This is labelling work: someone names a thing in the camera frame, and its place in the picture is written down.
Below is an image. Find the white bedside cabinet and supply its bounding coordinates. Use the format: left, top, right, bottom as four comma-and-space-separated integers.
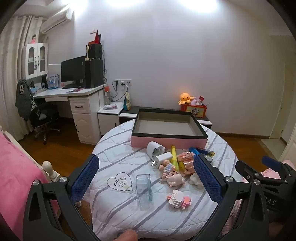
97, 103, 127, 139

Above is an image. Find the yellow blue snack bag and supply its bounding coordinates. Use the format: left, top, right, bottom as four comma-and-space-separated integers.
122, 92, 132, 111

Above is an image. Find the black speaker box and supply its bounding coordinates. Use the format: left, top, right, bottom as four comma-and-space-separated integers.
87, 44, 103, 59

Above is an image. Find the clear plastic box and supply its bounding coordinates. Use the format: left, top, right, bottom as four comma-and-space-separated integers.
135, 174, 153, 204

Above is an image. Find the dark grey jacket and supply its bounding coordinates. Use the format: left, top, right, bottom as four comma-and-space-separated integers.
15, 79, 35, 121

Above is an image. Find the white door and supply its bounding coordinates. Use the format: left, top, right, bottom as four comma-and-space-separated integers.
269, 35, 296, 139

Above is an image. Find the white desk with drawers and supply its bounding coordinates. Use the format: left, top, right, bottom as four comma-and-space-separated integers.
33, 83, 107, 145

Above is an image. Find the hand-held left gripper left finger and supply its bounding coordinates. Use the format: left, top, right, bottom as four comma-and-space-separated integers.
23, 154, 100, 241

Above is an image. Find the orange octopus plush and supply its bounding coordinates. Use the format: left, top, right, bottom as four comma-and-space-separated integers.
178, 93, 195, 106

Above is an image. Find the black computer tower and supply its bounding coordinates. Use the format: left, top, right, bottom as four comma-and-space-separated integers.
84, 59, 104, 88

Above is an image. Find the pink shallow box black rim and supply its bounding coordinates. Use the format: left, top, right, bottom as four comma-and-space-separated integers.
131, 108, 208, 150

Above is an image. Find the white astronaut figure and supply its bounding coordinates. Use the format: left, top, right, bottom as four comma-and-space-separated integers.
188, 173, 205, 186

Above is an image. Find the red triangular ornament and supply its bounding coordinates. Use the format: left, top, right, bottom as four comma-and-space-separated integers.
88, 30, 102, 45

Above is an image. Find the red printed toy box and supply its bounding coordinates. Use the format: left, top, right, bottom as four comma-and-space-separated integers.
180, 103, 208, 119

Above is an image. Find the pink doll figure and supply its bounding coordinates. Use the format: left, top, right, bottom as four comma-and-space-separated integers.
162, 170, 186, 188

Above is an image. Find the white pink block figure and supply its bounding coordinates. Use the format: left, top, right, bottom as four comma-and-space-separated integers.
165, 189, 190, 209

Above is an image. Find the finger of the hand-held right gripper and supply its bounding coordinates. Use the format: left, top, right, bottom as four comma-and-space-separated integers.
235, 160, 262, 186
262, 156, 296, 180

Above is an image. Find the yellow tube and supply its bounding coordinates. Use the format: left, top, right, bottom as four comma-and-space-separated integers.
171, 146, 180, 172

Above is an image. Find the black computer monitor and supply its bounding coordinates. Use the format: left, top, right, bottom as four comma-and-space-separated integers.
60, 56, 86, 87

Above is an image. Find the white charger block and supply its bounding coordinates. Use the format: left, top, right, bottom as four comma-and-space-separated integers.
151, 153, 173, 169

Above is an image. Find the white air conditioner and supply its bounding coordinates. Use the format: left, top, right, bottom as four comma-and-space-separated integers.
40, 9, 73, 34

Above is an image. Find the blue printed box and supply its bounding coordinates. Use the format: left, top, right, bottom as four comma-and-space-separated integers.
47, 73, 60, 90

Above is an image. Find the white bed post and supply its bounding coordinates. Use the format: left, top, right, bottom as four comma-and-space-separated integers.
42, 161, 62, 183

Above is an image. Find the white glass door cabinet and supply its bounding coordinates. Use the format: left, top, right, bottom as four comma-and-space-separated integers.
22, 42, 49, 80

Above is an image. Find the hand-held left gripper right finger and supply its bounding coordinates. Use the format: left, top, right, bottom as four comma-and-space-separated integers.
193, 154, 270, 241

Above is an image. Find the small doll purple dress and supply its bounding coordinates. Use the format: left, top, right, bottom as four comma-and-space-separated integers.
159, 162, 176, 179

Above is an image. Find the clear bottle red cap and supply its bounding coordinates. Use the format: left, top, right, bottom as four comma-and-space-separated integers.
104, 83, 111, 106

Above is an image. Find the person's leg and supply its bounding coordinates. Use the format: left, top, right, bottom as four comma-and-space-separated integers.
115, 229, 139, 241

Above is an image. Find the black office chair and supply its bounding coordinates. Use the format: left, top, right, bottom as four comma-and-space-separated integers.
29, 102, 62, 145

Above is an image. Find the beige curtain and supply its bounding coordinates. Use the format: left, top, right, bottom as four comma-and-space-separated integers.
0, 15, 43, 142

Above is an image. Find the blue striped can gold lid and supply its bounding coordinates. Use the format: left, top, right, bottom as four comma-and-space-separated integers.
188, 147, 215, 158

